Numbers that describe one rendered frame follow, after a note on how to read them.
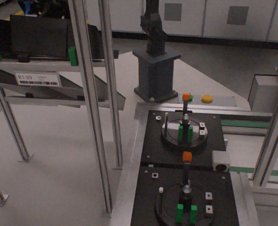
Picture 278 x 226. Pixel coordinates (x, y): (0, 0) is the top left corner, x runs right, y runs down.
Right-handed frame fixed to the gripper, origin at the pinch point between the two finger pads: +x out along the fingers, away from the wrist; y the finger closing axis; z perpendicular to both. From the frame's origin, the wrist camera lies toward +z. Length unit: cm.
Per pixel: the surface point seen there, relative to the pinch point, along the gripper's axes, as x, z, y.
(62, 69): 22.4, 4.9, 28.4
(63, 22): 15.0, 9.7, 26.2
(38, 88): 17.8, -8.1, 9.7
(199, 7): -260, -155, -40
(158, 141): 9.9, -34.1, 34.7
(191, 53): -219, -195, -41
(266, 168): 12, -31, 65
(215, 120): -6, -40, 48
